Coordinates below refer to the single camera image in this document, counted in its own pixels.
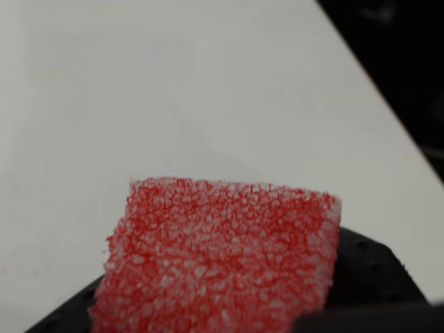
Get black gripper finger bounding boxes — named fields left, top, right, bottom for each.
left=24, top=273, right=105, bottom=333
left=325, top=225, right=431, bottom=312

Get red foam cube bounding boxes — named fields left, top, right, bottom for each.
left=88, top=176, right=343, bottom=333

